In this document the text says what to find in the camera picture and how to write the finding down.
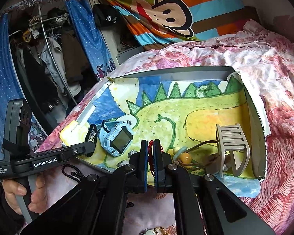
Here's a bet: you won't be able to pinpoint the hanging clothes in wardrobe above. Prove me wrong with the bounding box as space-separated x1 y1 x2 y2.
9 2 97 133

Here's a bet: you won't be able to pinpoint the light blue kids smartwatch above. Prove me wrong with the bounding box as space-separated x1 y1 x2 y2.
99 120 133 157

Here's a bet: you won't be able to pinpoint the floral pink bed sheet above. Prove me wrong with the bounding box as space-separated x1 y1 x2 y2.
39 20 294 234

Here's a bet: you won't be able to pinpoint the grey tray with dinosaur drawing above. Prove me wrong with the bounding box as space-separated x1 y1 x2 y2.
60 67 270 198

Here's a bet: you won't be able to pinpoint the striped monkey blanket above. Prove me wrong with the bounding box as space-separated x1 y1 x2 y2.
104 0 249 49

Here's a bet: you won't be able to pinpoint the silver grey hair claw clip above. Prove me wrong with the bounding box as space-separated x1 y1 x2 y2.
216 124 251 178

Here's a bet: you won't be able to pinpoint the black hair tie ring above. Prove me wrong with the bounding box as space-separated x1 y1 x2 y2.
84 123 99 158

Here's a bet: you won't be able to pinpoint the brown cord bead pendant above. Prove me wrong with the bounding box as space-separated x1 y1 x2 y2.
172 139 219 172

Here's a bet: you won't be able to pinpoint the person's left hand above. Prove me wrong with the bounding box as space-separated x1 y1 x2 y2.
2 173 47 215

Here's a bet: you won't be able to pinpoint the black bead necklace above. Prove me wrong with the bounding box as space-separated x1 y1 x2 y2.
61 163 86 183

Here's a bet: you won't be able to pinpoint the red string bracelet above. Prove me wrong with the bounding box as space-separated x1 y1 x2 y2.
146 139 165 179

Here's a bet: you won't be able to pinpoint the blue dotted curtain right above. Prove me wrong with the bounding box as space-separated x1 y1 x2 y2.
65 0 116 80

